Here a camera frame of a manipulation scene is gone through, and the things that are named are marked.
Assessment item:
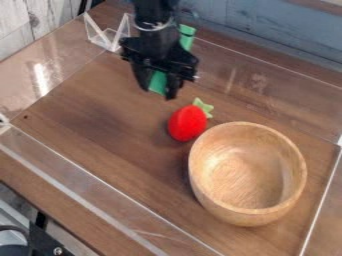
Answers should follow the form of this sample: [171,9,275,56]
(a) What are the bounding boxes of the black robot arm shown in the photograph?
[119,0,199,100]

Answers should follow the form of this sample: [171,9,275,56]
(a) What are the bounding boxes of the green rectangular block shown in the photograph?
[150,24,196,96]

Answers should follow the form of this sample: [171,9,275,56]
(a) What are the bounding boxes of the black clamp with screw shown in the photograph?
[29,223,75,256]

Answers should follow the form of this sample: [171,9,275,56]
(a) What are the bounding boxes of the black cable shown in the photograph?
[0,224,32,256]

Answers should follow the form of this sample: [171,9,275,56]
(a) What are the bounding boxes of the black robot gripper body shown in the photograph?
[119,24,199,81]

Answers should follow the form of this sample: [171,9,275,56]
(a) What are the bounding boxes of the red toy strawberry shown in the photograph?
[167,97,214,142]

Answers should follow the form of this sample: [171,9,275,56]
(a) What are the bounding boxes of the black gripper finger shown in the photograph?
[132,63,155,91]
[166,74,183,100]

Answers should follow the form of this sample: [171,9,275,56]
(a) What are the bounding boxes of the brown wooden bowl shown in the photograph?
[188,121,309,227]

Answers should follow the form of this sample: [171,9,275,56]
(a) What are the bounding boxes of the clear acrylic front barrier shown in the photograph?
[0,115,223,256]

